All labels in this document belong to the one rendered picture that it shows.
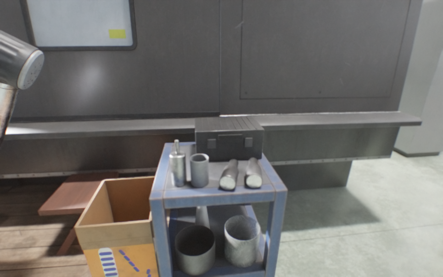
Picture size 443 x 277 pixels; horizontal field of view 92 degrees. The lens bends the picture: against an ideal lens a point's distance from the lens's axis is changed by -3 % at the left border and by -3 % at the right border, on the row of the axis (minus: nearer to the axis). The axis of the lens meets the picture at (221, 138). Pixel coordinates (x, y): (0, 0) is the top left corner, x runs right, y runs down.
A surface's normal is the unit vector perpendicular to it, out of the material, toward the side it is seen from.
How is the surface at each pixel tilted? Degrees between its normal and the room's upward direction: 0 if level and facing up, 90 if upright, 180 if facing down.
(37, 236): 0
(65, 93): 86
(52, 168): 90
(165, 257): 90
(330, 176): 90
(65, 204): 0
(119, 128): 31
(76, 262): 0
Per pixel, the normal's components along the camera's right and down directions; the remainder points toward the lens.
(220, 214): 0.01, -0.93
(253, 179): -0.10, 0.37
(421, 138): 0.12, 0.37
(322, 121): 0.07, -0.61
